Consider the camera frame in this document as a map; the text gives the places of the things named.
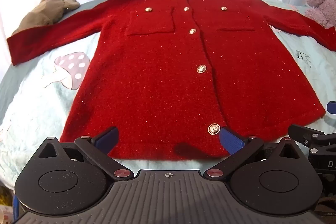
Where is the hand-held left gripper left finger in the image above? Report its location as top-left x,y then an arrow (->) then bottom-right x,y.
37,127 -> 132,179

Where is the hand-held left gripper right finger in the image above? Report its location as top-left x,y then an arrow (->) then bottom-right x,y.
206,127 -> 300,178

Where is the red knitted cardigan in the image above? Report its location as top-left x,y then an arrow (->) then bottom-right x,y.
6,0 -> 336,161

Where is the light blue printed blanket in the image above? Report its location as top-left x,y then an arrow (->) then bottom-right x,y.
0,0 -> 336,188

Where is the grey plush toy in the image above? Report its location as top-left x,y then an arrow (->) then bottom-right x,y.
12,0 -> 81,36

